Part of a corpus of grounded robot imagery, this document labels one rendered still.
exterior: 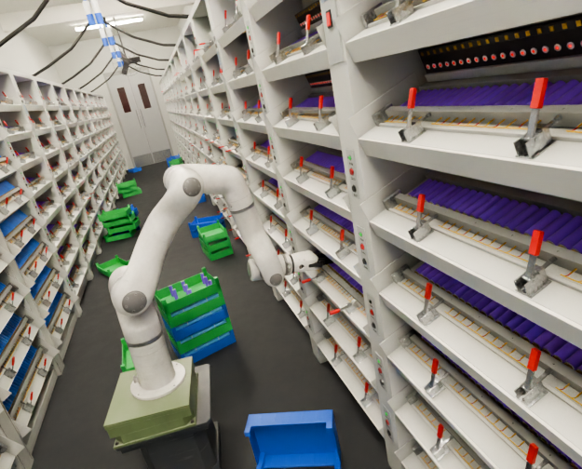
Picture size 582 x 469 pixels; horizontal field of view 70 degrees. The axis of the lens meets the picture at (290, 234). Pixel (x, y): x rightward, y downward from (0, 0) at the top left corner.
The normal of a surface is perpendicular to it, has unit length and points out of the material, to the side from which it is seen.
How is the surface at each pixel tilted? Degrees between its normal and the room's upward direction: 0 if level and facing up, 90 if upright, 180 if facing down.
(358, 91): 90
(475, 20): 110
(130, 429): 90
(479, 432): 20
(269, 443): 90
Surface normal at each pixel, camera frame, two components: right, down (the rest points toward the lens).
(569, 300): -0.50, -0.76
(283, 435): -0.11, 0.37
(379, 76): 0.32, 0.28
